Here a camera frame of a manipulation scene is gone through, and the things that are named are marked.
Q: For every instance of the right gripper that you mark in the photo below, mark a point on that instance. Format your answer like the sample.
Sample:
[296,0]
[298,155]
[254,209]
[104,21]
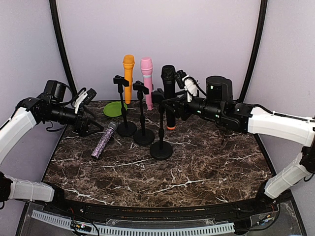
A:
[180,105]

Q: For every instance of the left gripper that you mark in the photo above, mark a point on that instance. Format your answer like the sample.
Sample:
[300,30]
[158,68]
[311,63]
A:
[81,130]

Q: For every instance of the purple glitter microphone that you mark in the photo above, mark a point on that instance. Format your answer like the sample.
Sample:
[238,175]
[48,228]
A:
[108,133]

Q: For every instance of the black microphone orange base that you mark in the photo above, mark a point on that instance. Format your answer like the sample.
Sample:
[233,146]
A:
[168,78]

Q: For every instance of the black round-base stand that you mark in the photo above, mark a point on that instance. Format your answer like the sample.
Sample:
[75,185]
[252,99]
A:
[160,150]
[143,136]
[126,128]

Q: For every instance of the black tripod shock-mount stand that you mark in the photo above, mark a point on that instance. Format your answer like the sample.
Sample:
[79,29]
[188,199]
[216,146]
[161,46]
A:
[223,137]

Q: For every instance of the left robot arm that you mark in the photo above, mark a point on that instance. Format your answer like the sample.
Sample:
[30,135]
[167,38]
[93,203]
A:
[49,106]

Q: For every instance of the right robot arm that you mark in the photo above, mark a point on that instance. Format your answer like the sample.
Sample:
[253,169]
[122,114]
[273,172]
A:
[220,108]

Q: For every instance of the pink microphone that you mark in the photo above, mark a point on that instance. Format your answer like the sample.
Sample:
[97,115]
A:
[146,66]

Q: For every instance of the lime green plate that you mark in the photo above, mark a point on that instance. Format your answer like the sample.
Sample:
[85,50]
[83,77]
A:
[113,109]

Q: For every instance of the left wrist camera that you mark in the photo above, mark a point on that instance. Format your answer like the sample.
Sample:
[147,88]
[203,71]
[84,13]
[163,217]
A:
[83,97]

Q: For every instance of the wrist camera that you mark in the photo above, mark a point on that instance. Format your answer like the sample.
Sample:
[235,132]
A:
[188,83]
[83,97]

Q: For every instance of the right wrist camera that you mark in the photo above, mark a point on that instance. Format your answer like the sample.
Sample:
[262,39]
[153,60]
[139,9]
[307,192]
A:
[188,83]

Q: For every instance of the black front rail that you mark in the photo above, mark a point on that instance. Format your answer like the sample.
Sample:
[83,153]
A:
[124,203]

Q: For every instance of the white slotted cable duct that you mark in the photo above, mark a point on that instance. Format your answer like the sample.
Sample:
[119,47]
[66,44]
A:
[104,230]

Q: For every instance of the black left frame post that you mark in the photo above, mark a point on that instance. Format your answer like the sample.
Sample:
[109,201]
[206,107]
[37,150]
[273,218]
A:
[61,44]

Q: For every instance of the black frame post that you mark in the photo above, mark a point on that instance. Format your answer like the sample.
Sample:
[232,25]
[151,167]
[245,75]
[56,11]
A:
[255,49]
[61,44]

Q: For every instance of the black right frame post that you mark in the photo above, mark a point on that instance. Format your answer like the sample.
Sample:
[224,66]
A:
[255,49]

